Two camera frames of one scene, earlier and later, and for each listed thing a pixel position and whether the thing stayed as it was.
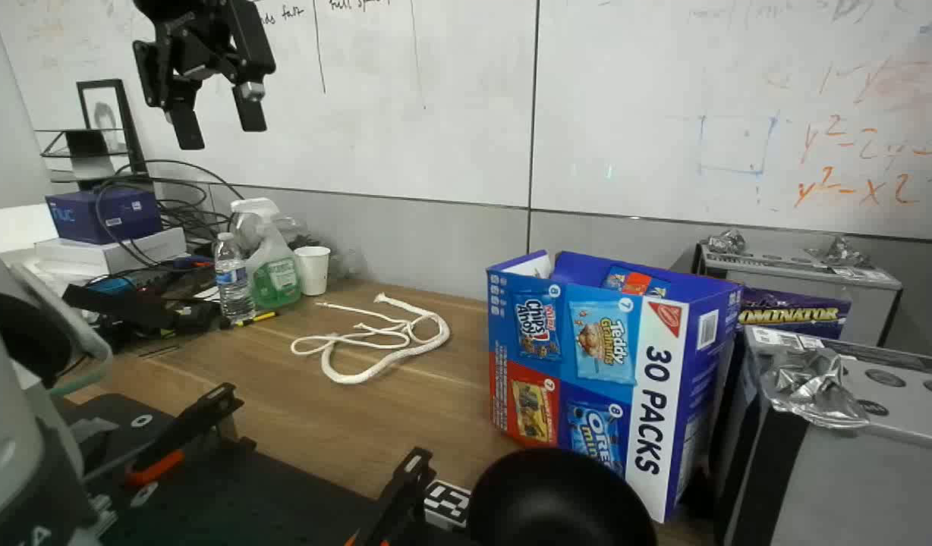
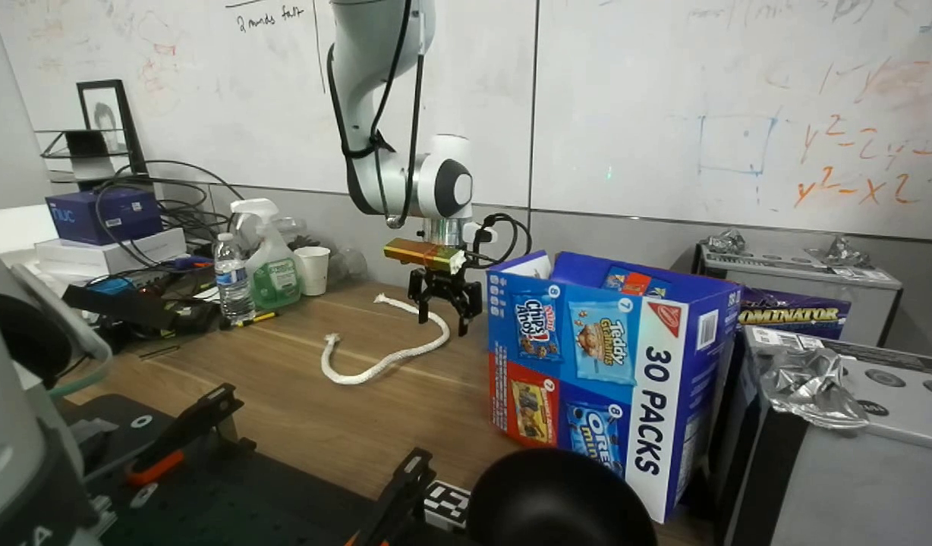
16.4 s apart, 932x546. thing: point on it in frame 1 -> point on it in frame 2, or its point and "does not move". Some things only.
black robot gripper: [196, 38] -> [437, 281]
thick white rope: [374, 370] does not move
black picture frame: [109, 114] does not move
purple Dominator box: [793, 311] does not move
